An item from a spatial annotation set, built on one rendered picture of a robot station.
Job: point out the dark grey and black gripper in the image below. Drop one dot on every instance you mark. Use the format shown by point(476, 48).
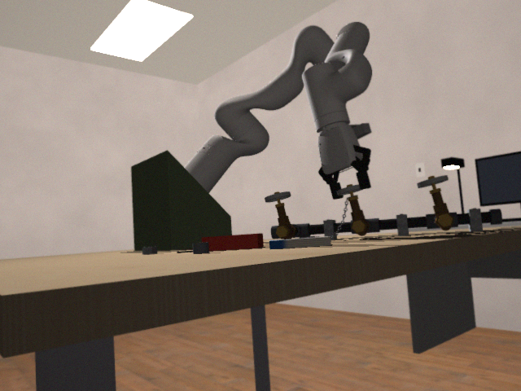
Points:
point(334, 143)

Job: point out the grey t-shaped pipe manifold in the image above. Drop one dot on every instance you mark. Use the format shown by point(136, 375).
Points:
point(402, 223)

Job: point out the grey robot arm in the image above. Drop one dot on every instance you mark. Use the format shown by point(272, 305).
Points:
point(330, 83)

